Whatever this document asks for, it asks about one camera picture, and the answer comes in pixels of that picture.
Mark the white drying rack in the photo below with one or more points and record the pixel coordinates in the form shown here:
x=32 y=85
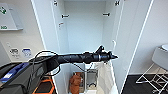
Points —
x=150 y=78

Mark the blue flat board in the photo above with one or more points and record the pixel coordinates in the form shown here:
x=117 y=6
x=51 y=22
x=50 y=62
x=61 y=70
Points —
x=11 y=72

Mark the orange folding stand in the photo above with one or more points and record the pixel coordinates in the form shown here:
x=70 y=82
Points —
x=45 y=87

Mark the orange hanging garment white print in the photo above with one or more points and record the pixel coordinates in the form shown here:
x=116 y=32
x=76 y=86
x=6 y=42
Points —
x=76 y=83

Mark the white round laundry tub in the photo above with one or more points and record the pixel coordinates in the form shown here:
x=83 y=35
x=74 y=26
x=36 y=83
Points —
x=161 y=55

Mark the grey wall box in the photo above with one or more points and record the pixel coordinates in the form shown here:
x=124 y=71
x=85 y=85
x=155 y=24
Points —
x=10 y=16

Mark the small black wardrobe fitting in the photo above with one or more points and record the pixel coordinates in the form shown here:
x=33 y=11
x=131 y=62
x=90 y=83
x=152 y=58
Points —
x=116 y=3
x=55 y=3

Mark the white wardrobe carcass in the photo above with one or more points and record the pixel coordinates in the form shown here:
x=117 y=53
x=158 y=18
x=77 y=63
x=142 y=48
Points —
x=85 y=30

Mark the white wardrobe door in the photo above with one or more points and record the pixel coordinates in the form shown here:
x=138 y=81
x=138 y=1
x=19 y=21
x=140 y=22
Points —
x=133 y=40
x=43 y=33

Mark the black hanger rail bracket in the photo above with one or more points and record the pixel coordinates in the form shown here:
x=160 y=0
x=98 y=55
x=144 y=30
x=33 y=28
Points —
x=65 y=15
x=106 y=14

